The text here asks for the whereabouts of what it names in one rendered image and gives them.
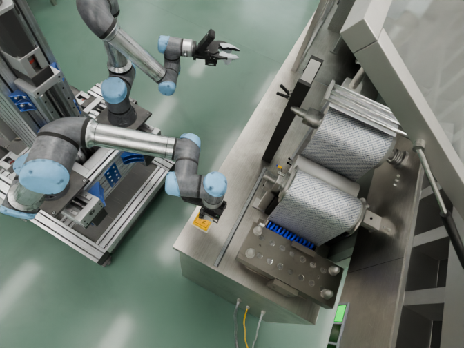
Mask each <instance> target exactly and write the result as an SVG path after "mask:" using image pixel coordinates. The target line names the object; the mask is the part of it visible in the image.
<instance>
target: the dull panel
mask: <svg viewBox="0 0 464 348"><path fill-rule="evenodd" d="M378 103H379V104H382V105H383V106H386V107H388V105H387V104H386V103H385V101H384V99H383V98H382V99H381V100H380V101H379V102H378ZM374 171H375V169H371V170H369V171H368V172H366V173H365V174H364V175H363V176H362V177H360V178H359V179H358V180H356V181H355V182H356V183H358V184H359V185H360V190H359V192H358V196H357V198H359V199H360V198H365V199H367V196H368V193H369V189H370V186H371V181H372V178H373V175H374ZM359 226H360V225H359ZM358 230H359V227H358V228H357V229H356V230H355V231H354V232H353V233H352V236H350V237H348V238H346V239H344V240H342V241H340V242H338V243H336V244H334V245H332V246H330V249H329V253H328V256H327V259H329V260H331V261H333V262H335V261H338V260H341V259H343V258H346V257H349V256H351V255H352V252H353V249H354V245H355V241H356V237H357V234H358Z"/></svg>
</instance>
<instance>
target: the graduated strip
mask: <svg viewBox="0 0 464 348"><path fill-rule="evenodd" d="M266 170H267V168H265V167H264V168H263V169H262V171H261V173H260V175H259V177H258V179H257V181H256V183H255V185H254V187H253V189H252V191H251V193H250V195H249V197H248V198H247V200H246V202H245V204H244V206H243V208H242V210H241V212H240V214H239V216H238V218H237V220H236V222H235V224H234V225H233V228H232V229H231V232H230V234H229V236H228V238H227V239H226V242H225V243H224V246H223V247H222V250H221V251H220V253H219V255H218V257H217V259H216V261H215V263H214V265H213V266H215V267H217V268H218V267H219V265H220V263H221V261H222V258H223V257H224V254H225V253H226V250H227V249H228V247H229V245H230V243H231V241H232V239H233V236H234V235H235V232H236V231H237V229H238V227H239V225H240V223H241V221H242V218H243V217H244V214H245V213H246V211H247V209H248V207H249V205H250V203H251V201H252V199H253V197H254V195H255V193H256V191H257V189H258V187H259V185H260V183H261V181H262V178H263V176H264V174H265V172H266Z"/></svg>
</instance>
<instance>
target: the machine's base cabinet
mask: <svg viewBox="0 0 464 348"><path fill-rule="evenodd" d="M179 254H180V264H181V269H182V275H183V276H184V277H185V278H188V279H189V280H191V281H193V282H195V283H196V284H198V285H200V286H202V287H204V288H205V289H207V290H209V291H211V292H213V293H214V294H216V295H218V296H219V297H221V298H224V299H225V300H227V301H229V302H231V303H232V304H234V305H236V303H237V301H236V300H237V298H239V299H241V300H242V302H241V303H240V305H239V308H241V309H243V310H245V311H246V310H247V308H246V306H249V307H250V309H248V311H247V312H249V313H250V314H252V315H254V316H255V317H257V318H260V316H261V314H262V313H261V311H262V310H263V311H265V312H266V313H265V315H263V317H262V320H263V321H265V322H275V323H289V324H302V325H310V324H309V323H308V322H305V321H304V320H302V319H300V318H298V317H296V316H295V315H293V314H291V313H289V312H288V311H285V310H284V309H282V308H280V307H278V306H276V305H275V304H273V303H271V302H269V301H268V300H265V299H264V298H262V297H260V296H258V295H256V294H254V293H253V292H251V291H249V290H248V289H245V288H244V287H241V286H240V285H238V284H236V283H234V282H233V281H231V280H229V279H227V278H225V277H224V276H222V275H220V274H219V273H216V272H214V271H213V270H211V269H209V268H207V267H206V266H204V265H202V264H200V263H199V262H196V261H194V260H193V259H191V258H189V257H187V256H185V255H184V254H182V253H180V252H179Z"/></svg>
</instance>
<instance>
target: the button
mask: <svg viewBox="0 0 464 348"><path fill-rule="evenodd" d="M199 214H200V213H198V214H197V216H196V218H195V219H194V221H193V224H194V225H195V226H198V227H200V228H201V229H203V230H205V231H207V229H208V228H209V226H210V224H211V223H212V222H210V221H208V220H203V219H199Z"/></svg>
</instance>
